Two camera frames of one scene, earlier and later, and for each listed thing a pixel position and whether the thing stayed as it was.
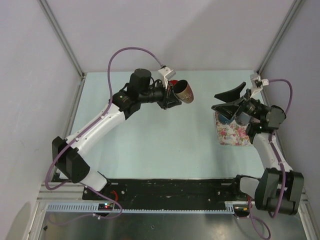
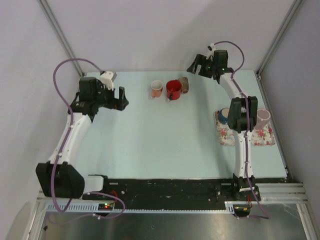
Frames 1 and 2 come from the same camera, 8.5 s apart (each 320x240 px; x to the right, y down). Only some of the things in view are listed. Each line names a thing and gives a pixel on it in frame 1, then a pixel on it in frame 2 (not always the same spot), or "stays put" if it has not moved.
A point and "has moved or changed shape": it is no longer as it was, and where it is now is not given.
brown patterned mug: [183, 90] has moved or changed shape
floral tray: [232, 134] stays put
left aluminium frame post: [63, 38] stays put
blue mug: [224, 120] stays put
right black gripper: [229, 110] → [201, 61]
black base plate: [114, 192] stays put
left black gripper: [173, 102] → [117, 104]
